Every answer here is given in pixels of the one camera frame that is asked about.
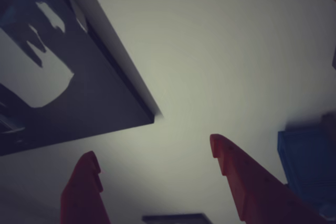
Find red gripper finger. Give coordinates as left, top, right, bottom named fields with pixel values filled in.
left=209, top=134, right=332, bottom=224
left=60, top=151, right=111, bottom=224

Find dark rectangular object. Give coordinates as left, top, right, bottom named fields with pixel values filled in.
left=141, top=212, right=212, bottom=224

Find dark framed panel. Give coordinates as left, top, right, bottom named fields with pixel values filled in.
left=0, top=0, right=163, bottom=156

